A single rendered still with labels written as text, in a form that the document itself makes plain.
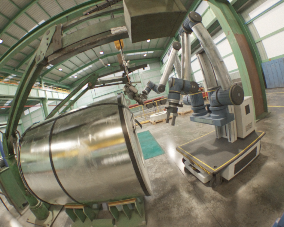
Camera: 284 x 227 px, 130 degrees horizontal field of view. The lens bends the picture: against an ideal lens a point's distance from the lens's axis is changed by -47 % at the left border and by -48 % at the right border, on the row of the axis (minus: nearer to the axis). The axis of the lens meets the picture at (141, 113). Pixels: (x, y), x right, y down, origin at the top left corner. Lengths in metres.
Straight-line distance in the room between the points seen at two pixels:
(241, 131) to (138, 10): 1.83
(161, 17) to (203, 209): 1.55
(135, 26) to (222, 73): 0.98
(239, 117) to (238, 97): 0.64
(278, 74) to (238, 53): 6.53
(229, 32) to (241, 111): 2.53
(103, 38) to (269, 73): 10.04
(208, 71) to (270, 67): 8.45
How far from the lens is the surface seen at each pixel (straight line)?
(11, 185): 2.89
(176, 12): 0.48
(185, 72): 1.30
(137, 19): 0.44
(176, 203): 1.60
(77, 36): 0.97
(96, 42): 0.89
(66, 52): 0.94
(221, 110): 1.50
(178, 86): 1.06
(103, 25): 0.95
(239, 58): 3.72
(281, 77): 9.87
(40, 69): 1.18
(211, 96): 1.48
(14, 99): 1.48
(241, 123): 1.89
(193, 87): 1.12
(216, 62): 1.27
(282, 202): 1.62
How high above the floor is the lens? 1.20
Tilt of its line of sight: 4 degrees down
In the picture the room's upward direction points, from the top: 16 degrees counter-clockwise
